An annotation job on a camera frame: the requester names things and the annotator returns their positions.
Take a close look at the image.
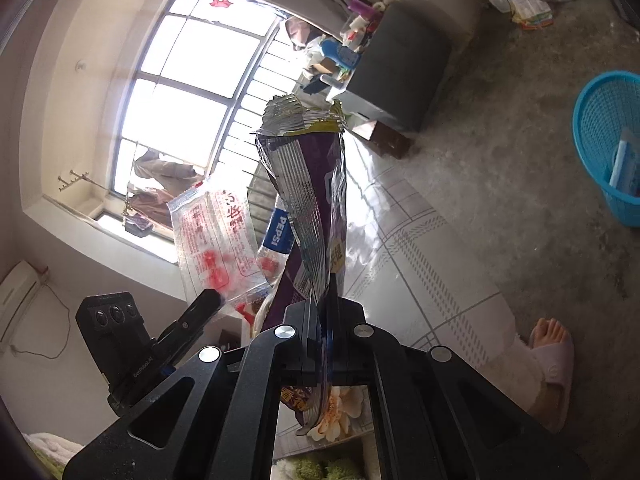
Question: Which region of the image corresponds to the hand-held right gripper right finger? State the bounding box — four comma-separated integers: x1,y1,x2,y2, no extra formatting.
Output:
325,297,586,480

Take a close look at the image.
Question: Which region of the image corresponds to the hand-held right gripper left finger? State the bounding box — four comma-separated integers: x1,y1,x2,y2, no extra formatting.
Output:
62,297,321,480

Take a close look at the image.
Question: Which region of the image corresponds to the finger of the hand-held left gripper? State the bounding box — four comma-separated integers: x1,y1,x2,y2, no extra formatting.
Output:
152,287,223,376

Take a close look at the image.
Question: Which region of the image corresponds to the clear red-print wrapper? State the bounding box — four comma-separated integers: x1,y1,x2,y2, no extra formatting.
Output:
167,182,273,318

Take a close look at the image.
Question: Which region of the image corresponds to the purple snack wrapper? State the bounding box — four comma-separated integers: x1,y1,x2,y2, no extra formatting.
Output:
252,94,348,436

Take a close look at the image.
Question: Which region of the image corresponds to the blue plastic basket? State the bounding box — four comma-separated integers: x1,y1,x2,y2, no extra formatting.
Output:
572,71,640,226

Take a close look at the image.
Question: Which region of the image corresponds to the blue medicine box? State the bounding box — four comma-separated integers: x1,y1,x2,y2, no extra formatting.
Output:
607,127,640,191

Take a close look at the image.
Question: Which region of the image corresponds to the white air conditioner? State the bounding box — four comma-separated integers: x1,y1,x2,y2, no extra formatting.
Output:
0,260,43,346

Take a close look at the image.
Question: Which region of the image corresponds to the blue label soda bottle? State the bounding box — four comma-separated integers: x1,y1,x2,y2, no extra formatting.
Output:
255,207,297,286

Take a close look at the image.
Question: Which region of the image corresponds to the brown hanging garment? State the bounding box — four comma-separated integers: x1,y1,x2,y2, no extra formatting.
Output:
125,190,173,226

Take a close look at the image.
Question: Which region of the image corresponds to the white fuzzy cloth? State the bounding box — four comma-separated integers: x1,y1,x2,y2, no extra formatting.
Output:
22,432,76,468

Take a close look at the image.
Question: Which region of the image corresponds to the beige hanging jacket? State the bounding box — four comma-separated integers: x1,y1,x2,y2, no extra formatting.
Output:
135,147,198,186

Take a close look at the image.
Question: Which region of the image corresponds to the person's leg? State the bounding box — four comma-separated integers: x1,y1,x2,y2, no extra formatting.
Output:
475,332,543,413

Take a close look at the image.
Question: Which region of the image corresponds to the person's foot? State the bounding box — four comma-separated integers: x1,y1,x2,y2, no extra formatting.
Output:
525,316,571,433

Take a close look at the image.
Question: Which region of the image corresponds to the pink slipper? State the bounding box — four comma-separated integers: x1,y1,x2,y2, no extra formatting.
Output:
520,330,576,435

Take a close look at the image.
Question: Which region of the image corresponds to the brown box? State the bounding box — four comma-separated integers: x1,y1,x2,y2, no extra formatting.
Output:
350,120,411,158

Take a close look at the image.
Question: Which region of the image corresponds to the metal window railing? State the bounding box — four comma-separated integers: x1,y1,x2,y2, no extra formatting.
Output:
220,25,301,241

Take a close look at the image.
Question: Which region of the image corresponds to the window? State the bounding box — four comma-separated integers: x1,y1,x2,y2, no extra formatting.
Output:
107,0,281,196

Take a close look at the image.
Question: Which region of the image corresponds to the blue plastic bottle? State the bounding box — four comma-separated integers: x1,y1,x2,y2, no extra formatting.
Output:
321,40,361,68

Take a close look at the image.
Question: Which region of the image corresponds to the grey cabinet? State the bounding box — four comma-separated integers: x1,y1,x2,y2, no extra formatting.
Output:
332,2,453,133

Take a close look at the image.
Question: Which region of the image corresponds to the red printed packet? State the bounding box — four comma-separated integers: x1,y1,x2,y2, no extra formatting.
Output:
505,0,553,28

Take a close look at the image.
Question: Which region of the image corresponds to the air conditioner cable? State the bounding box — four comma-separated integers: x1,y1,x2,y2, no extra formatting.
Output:
10,280,73,361

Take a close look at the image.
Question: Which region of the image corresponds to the wall hook rack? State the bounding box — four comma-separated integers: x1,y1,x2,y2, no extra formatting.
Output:
57,170,93,192

